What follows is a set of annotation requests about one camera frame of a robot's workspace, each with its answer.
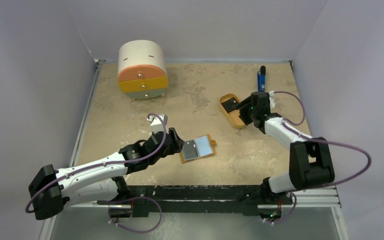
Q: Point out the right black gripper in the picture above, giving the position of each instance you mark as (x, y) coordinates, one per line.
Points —
(247, 108)

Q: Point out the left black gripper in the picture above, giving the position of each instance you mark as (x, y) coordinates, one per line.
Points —
(177, 142)

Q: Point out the orange leather card holder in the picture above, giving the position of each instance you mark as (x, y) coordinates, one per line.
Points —
(205, 146)

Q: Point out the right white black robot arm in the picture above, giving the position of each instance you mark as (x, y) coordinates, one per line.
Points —
(310, 161)

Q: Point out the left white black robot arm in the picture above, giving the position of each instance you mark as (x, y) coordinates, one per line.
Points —
(53, 189)

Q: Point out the tan oval tray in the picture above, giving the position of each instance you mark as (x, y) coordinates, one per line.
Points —
(233, 117)

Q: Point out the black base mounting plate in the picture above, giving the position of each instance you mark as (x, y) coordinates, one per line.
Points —
(221, 199)

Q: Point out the round mini drawer cabinet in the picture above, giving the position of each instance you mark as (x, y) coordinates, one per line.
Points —
(141, 71)

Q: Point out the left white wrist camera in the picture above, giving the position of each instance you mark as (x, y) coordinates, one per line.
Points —
(157, 124)

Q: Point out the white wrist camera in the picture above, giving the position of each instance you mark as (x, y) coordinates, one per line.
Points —
(157, 124)
(272, 102)

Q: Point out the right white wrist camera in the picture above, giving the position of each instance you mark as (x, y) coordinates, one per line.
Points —
(272, 102)

